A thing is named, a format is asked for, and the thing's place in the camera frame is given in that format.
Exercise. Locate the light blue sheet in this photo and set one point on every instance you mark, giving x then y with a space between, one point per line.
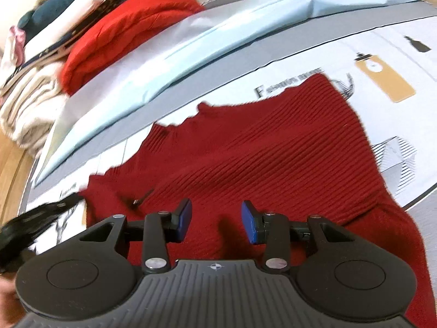
205 44

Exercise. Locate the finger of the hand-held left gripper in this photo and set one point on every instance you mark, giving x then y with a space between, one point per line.
58 208

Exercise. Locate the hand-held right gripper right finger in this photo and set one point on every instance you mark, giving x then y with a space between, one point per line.
251 223

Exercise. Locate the white folded quilt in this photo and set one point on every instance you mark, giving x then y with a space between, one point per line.
85 3

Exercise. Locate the pink and white cloth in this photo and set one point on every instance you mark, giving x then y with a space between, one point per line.
17 41

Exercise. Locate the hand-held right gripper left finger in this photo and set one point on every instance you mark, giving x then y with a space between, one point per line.
182 222

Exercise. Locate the cream folded blanket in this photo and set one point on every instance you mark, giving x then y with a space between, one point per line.
30 109

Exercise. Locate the dark red knit sweater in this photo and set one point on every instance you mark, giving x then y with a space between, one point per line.
256 150

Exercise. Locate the white printed bed sheet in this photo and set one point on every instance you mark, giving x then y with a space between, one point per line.
392 58

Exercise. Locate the red folded blanket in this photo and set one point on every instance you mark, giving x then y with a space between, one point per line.
129 30

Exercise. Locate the dark teal garment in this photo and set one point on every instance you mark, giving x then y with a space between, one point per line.
58 5

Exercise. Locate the wooden headboard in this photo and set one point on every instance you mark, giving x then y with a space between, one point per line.
13 177

